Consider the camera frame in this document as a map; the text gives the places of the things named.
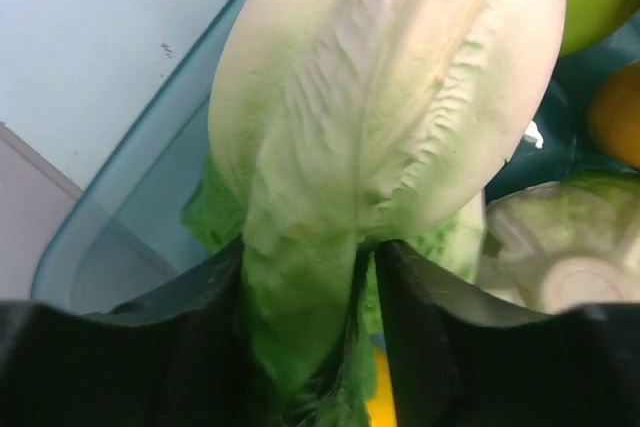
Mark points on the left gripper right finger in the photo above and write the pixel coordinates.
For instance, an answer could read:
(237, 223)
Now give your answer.
(459, 356)

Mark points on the white cauliflower toy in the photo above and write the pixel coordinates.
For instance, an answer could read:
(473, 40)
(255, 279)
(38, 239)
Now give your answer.
(558, 244)

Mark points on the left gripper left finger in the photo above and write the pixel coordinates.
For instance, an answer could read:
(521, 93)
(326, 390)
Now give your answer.
(171, 357)

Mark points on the green lettuce toy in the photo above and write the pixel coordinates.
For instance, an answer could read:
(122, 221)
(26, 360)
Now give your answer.
(336, 125)

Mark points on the teal plastic tray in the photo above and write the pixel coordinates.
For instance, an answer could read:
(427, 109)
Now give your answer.
(124, 237)

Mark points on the yellow lemon toy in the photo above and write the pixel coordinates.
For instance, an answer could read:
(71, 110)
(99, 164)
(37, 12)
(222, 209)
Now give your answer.
(380, 407)

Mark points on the orange fruit toy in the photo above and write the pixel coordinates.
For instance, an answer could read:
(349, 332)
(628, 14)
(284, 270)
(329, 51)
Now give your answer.
(613, 115)

